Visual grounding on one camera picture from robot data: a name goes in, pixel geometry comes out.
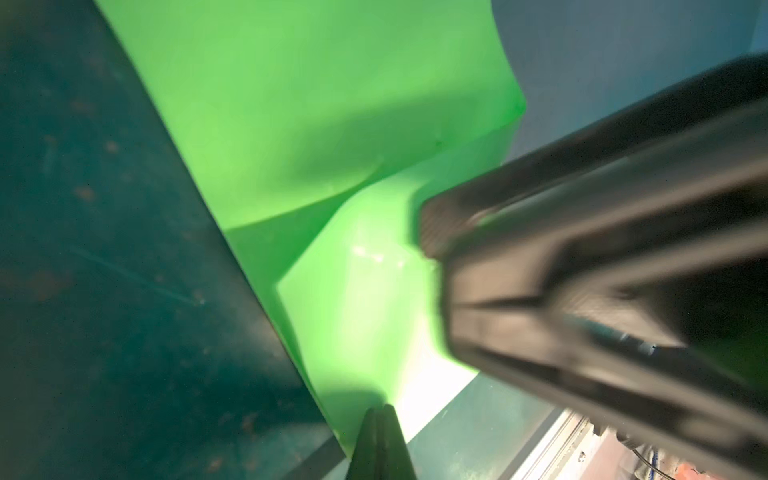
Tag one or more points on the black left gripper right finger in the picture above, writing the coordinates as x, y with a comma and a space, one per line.
396, 463

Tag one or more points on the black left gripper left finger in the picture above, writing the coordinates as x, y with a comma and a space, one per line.
367, 462

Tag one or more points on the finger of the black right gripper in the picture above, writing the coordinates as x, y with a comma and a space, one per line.
621, 271

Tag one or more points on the green square paper sheet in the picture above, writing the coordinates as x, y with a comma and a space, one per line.
314, 131

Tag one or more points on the aluminium front rail base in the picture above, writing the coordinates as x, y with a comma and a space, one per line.
570, 446

